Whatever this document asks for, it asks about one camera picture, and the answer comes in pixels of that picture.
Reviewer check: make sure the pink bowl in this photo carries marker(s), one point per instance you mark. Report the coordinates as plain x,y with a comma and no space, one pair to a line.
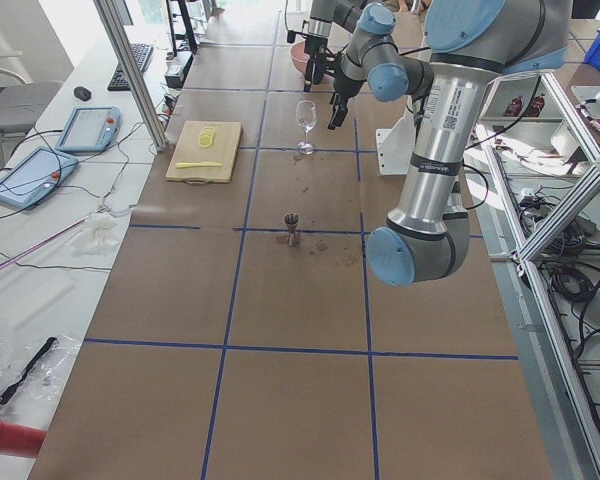
300,59

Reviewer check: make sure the white crumpled cloth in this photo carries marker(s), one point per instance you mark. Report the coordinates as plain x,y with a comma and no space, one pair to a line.
97,236

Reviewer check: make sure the steel jigger measuring cup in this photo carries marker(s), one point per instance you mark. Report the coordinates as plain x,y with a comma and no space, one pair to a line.
291,220

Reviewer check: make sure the red cylinder bottle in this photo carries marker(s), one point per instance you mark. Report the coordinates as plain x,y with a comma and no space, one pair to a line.
19,440

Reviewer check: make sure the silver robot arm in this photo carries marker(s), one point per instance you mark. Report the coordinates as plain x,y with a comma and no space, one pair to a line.
322,15
472,43

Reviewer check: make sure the aluminium frame post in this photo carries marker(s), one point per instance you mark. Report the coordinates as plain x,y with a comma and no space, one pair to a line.
112,23

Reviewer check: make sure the near teach pendant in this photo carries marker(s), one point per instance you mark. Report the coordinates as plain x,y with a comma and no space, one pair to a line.
35,177

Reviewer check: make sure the black computer mouse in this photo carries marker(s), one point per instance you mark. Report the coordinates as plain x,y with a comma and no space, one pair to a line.
82,93

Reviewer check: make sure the clear wine glass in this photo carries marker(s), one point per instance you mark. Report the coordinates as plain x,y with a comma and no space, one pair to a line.
306,118

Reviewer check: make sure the teach pendant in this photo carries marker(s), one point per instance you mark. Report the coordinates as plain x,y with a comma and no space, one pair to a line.
35,177
89,130

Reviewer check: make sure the far teach pendant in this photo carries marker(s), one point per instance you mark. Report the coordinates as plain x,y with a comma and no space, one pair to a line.
89,130

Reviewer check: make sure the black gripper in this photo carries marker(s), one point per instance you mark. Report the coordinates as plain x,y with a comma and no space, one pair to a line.
314,46
341,86

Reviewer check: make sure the yellow plastic knife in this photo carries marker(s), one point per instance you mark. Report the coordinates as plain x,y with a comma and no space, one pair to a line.
201,164

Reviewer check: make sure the bamboo cutting board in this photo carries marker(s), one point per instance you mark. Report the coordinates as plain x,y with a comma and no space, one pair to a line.
226,141

